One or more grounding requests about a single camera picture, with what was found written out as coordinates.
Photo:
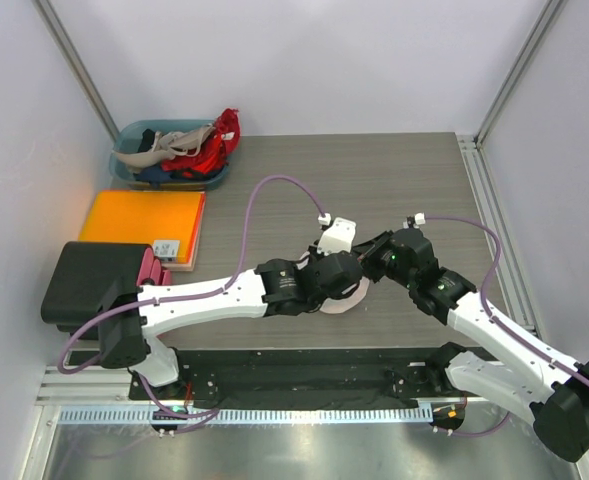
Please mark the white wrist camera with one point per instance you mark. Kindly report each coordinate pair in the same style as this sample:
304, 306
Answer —
337, 234
415, 221

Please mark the white cup bra in basket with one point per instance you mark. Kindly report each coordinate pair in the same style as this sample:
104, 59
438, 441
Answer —
167, 147

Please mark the white mesh laundry bag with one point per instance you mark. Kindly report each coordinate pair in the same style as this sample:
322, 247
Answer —
346, 302

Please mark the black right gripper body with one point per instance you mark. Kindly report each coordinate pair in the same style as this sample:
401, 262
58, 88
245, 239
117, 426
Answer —
378, 260

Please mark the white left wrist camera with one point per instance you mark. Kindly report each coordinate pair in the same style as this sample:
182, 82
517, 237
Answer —
337, 234

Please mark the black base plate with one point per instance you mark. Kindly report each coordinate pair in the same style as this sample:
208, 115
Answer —
310, 380

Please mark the bright red garment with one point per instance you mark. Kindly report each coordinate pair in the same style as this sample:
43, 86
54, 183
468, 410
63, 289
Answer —
211, 146

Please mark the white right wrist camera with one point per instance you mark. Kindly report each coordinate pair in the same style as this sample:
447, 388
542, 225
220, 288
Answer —
415, 221

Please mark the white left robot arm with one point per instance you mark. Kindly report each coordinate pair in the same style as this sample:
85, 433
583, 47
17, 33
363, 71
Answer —
131, 339

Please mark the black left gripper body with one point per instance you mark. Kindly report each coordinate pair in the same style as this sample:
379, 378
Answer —
315, 256

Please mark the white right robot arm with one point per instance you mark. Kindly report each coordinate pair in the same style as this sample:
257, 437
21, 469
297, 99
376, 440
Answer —
542, 386

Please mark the black case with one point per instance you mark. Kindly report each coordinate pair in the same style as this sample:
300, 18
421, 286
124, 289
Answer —
93, 277

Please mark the teal plastic laundry basket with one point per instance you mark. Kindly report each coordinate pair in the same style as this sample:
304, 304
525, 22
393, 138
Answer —
129, 141

